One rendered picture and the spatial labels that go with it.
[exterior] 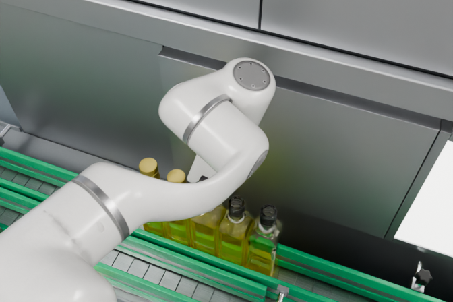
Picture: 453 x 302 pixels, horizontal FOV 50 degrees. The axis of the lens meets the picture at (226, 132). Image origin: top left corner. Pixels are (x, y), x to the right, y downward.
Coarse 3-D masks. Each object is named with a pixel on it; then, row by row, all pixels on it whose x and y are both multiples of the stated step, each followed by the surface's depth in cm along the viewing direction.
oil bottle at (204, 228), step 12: (204, 216) 89; (216, 216) 90; (192, 228) 93; (204, 228) 91; (216, 228) 90; (192, 240) 97; (204, 240) 95; (216, 240) 94; (204, 252) 99; (216, 252) 98
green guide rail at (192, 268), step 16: (0, 192) 108; (16, 208) 112; (32, 208) 108; (128, 240) 100; (144, 256) 103; (160, 256) 100; (176, 256) 97; (192, 272) 101; (208, 272) 97; (224, 272) 95; (224, 288) 100; (240, 288) 97; (256, 288) 94
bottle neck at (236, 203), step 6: (234, 198) 86; (240, 198) 86; (234, 204) 87; (240, 204) 87; (234, 210) 85; (240, 210) 85; (228, 216) 89; (234, 216) 86; (240, 216) 86; (234, 222) 88
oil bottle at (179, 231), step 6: (168, 222) 95; (174, 222) 94; (180, 222) 93; (186, 222) 92; (168, 228) 96; (174, 228) 95; (180, 228) 94; (186, 228) 94; (168, 234) 99; (174, 234) 98; (180, 234) 96; (186, 234) 95; (174, 240) 100; (180, 240) 99; (186, 240) 98; (192, 246) 101
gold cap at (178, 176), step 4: (172, 172) 87; (176, 172) 87; (180, 172) 87; (168, 176) 86; (172, 176) 86; (176, 176) 86; (180, 176) 86; (184, 176) 86; (168, 180) 86; (172, 180) 86; (176, 180) 86; (180, 180) 86; (184, 180) 86
